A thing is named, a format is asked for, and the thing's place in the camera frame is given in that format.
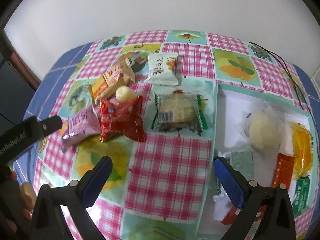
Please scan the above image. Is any dark green snack packet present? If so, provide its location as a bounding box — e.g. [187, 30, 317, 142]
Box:
[292, 176, 310, 214]

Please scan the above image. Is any purple cake snack packet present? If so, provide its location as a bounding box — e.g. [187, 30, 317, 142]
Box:
[61, 105, 101, 152]

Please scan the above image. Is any red box snack packet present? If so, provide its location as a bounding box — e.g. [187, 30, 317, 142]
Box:
[213, 194, 266, 227]

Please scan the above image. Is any red flower biscuit packet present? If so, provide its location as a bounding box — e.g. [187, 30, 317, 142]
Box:
[100, 96, 146, 142]

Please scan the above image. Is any small round white candy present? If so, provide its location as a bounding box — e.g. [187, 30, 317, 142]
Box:
[115, 86, 137, 103]

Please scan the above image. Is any yellow cake snack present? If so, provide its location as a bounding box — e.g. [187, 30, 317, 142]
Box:
[289, 121, 313, 180]

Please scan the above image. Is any clear round pastry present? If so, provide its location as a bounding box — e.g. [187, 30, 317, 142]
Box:
[238, 104, 285, 155]

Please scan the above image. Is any green edged clear biscuit packet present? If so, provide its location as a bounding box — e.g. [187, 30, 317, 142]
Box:
[151, 91, 208, 135]

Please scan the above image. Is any red orange patterned packet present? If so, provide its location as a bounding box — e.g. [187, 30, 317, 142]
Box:
[271, 153, 295, 190]

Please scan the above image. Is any teal patterned snack packet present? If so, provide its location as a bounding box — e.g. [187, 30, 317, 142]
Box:
[213, 148, 254, 202]

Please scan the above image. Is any person's left hand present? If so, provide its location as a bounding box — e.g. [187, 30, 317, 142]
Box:
[7, 171, 37, 230]

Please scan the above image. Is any blue plaid cloth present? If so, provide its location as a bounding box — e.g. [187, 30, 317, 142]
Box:
[13, 42, 92, 182]

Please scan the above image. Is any orange cream cake packet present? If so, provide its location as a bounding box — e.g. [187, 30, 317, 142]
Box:
[88, 59, 136, 106]

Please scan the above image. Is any teal cardboard box tray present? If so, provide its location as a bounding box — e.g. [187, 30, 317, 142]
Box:
[196, 83, 319, 239]

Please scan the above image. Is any patchwork plastic tablecloth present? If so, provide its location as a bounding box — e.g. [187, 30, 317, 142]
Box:
[12, 29, 315, 240]

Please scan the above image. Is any white persimmon snack packet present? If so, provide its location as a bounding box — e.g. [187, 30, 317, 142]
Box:
[144, 53, 178, 86]

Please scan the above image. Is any black cable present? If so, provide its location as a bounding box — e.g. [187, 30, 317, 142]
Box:
[247, 41, 313, 120]

